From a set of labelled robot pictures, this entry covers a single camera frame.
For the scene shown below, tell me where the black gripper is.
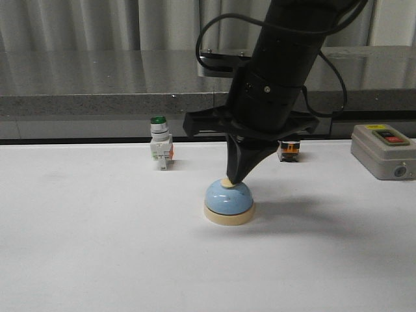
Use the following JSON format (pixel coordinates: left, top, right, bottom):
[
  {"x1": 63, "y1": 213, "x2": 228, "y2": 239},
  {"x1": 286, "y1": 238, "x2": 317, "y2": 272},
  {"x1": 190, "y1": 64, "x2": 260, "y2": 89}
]
[{"x1": 183, "y1": 70, "x2": 319, "y2": 185}]

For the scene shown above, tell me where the blue desk bell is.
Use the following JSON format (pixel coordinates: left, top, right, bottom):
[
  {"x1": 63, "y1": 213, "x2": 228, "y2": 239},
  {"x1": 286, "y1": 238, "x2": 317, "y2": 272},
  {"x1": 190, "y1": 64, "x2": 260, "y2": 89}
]
[{"x1": 203, "y1": 178, "x2": 255, "y2": 226}]

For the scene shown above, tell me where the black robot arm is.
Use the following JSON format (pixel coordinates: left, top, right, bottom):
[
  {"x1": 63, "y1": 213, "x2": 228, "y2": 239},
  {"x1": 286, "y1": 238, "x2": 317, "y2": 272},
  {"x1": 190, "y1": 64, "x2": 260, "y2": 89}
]
[{"x1": 183, "y1": 1, "x2": 366, "y2": 184}]

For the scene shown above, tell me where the grey stone counter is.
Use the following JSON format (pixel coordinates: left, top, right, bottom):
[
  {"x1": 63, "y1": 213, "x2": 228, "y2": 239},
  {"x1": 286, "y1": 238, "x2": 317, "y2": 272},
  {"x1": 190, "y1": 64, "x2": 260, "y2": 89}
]
[{"x1": 0, "y1": 45, "x2": 416, "y2": 140}]

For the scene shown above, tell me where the grey curtain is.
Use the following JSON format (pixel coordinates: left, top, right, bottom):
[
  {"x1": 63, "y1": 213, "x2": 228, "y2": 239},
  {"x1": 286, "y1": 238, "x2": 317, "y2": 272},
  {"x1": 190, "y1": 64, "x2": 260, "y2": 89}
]
[{"x1": 1, "y1": 1, "x2": 415, "y2": 52}]

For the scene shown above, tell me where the black selector switch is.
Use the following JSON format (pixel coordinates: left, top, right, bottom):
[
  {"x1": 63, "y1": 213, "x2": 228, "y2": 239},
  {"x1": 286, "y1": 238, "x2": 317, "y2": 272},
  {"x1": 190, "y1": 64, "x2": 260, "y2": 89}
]
[{"x1": 278, "y1": 140, "x2": 300, "y2": 162}]

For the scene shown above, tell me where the green pushbutton switch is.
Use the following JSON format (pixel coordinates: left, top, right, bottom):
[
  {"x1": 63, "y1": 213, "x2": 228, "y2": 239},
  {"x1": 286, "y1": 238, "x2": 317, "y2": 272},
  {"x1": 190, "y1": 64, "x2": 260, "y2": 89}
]
[{"x1": 149, "y1": 116, "x2": 174, "y2": 170}]

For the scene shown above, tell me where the wrist camera mount plate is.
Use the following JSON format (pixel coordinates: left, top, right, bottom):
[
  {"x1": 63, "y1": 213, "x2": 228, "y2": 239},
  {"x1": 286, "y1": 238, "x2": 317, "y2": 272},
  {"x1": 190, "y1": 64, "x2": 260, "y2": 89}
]
[{"x1": 197, "y1": 51, "x2": 251, "y2": 78}]

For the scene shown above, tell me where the grey on-off switch box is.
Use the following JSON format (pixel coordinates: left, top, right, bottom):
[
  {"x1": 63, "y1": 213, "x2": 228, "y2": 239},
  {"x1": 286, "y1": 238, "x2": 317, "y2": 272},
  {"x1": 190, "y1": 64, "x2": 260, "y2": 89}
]
[{"x1": 351, "y1": 124, "x2": 415, "y2": 180}]

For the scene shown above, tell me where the black cable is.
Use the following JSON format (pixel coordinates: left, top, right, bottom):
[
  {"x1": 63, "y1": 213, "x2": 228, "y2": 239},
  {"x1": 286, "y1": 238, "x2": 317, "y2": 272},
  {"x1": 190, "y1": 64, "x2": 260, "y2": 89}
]
[{"x1": 194, "y1": 0, "x2": 370, "y2": 118}]

